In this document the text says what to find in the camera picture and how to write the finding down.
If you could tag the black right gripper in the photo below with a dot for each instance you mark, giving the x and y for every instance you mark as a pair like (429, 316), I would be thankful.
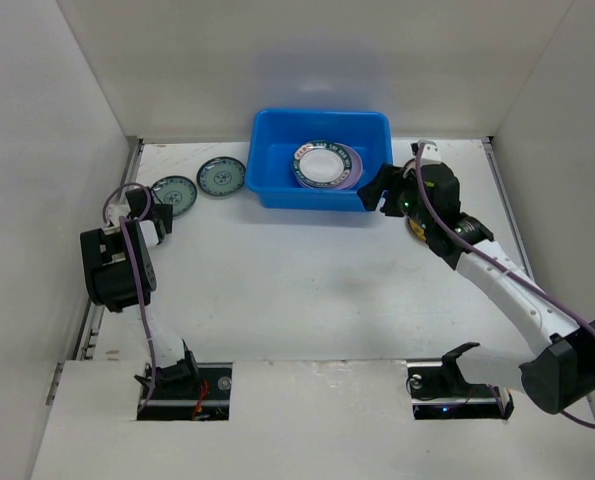
(394, 185)

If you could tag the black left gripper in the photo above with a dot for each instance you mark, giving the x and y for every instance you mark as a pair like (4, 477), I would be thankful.
(167, 212)

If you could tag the teal patterned plate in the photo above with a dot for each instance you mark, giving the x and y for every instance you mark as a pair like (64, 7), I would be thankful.
(177, 191)
(221, 176)

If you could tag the purple plate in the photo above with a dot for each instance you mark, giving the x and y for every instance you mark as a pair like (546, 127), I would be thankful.
(356, 172)

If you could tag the white plate dark lettered rim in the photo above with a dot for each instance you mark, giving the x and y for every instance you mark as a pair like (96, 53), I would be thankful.
(322, 165)

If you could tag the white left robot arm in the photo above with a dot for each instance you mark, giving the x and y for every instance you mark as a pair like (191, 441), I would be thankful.
(119, 273)

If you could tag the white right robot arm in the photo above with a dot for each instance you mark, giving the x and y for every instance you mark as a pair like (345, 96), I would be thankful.
(559, 368)

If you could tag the blue plastic bin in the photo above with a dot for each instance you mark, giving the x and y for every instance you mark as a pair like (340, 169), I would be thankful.
(278, 132)

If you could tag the yellow patterned plate lower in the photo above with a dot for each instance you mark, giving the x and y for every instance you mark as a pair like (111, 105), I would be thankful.
(417, 231)

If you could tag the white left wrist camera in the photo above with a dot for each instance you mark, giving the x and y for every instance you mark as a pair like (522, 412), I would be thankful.
(114, 212)

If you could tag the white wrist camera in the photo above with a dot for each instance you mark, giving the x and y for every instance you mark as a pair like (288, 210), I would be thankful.
(426, 152)
(114, 212)

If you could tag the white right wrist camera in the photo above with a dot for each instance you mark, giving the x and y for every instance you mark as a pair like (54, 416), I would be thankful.
(426, 152)

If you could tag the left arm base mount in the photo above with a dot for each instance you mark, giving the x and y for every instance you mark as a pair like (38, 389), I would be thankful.
(204, 400)

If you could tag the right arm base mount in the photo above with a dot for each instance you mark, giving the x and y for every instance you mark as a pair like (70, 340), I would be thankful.
(438, 391)

